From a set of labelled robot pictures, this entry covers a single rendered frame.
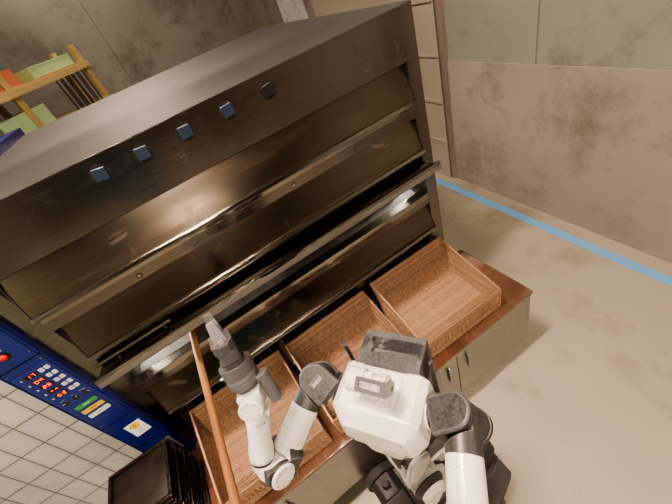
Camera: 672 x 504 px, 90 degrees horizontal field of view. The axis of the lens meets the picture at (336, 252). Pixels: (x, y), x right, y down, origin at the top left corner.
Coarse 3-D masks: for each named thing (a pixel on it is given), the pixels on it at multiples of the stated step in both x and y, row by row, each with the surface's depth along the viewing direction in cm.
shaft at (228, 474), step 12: (192, 336) 163; (204, 372) 145; (204, 384) 140; (204, 396) 136; (216, 420) 126; (216, 432) 122; (216, 444) 119; (228, 456) 116; (228, 468) 112; (228, 480) 109; (228, 492) 106
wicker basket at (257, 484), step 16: (272, 368) 187; (288, 368) 179; (288, 384) 194; (224, 400) 181; (288, 400) 191; (192, 416) 173; (208, 416) 179; (224, 416) 183; (272, 416) 187; (320, 416) 178; (208, 432) 180; (224, 432) 186; (240, 432) 186; (272, 432) 180; (320, 432) 159; (208, 448) 169; (240, 448) 179; (304, 448) 158; (320, 448) 165; (208, 464) 159; (240, 464) 173; (224, 480) 164; (240, 480) 167; (256, 480) 151; (224, 496) 155; (240, 496) 150; (256, 496) 157
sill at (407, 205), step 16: (400, 208) 191; (368, 224) 190; (384, 224) 188; (352, 240) 184; (320, 256) 182; (336, 256) 181; (304, 272) 176; (272, 288) 175; (288, 288) 174; (256, 304) 170; (224, 320) 169; (240, 320) 168; (208, 336) 164; (176, 352) 163; (192, 352) 162; (160, 368) 158; (144, 384) 157
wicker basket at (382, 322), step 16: (352, 304) 198; (368, 304) 202; (320, 320) 192; (336, 320) 196; (352, 320) 201; (368, 320) 206; (384, 320) 191; (304, 336) 190; (320, 336) 195; (336, 336) 199; (304, 352) 193; (336, 352) 202; (352, 352) 201
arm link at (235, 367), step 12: (228, 336) 86; (216, 348) 82; (228, 348) 83; (228, 360) 85; (240, 360) 88; (252, 360) 90; (228, 372) 85; (240, 372) 86; (252, 372) 88; (228, 384) 87
